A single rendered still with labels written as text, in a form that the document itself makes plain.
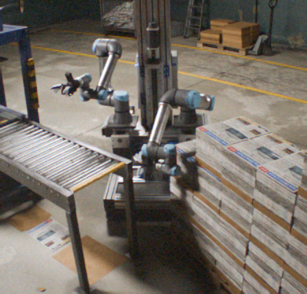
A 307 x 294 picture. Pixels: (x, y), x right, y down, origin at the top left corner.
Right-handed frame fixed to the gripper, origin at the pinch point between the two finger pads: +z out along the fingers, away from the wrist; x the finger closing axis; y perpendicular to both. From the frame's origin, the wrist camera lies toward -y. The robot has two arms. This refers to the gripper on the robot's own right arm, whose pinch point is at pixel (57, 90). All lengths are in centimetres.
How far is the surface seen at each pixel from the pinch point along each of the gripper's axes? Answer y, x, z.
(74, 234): 65, -51, 47
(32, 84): 28, 70, -46
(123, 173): 45, -54, -3
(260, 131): 0, -130, -29
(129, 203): 66, -60, -2
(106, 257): 118, -49, 8
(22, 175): 49, 0, 37
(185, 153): 29, -85, -25
